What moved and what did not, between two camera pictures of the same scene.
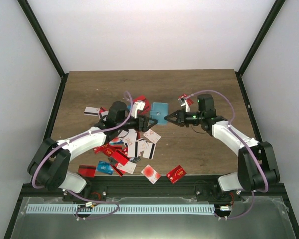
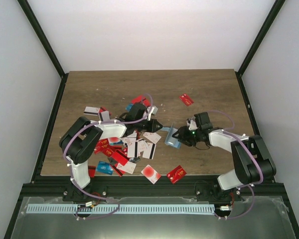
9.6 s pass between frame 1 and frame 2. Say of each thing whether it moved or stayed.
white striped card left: stayed
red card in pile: stayed
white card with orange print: stayed
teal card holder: moved
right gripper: moved
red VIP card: stayed
